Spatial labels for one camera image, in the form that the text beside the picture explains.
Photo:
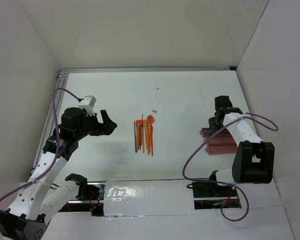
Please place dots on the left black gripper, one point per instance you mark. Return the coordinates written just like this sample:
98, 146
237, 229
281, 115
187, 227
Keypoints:
109, 125

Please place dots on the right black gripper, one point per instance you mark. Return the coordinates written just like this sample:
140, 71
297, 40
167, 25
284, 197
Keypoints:
213, 126

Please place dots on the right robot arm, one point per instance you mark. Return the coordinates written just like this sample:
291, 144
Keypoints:
254, 160

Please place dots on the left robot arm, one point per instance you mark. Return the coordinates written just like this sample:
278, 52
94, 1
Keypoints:
28, 216

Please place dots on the orange spoon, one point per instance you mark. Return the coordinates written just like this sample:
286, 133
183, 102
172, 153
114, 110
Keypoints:
139, 124

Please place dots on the pink top container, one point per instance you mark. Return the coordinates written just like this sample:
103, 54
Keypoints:
208, 132

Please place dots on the yellow fork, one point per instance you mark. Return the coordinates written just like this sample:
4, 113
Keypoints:
146, 137

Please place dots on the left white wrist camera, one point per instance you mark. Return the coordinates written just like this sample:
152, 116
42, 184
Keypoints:
87, 104

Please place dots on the aluminium frame rail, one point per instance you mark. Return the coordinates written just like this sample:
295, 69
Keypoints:
146, 69

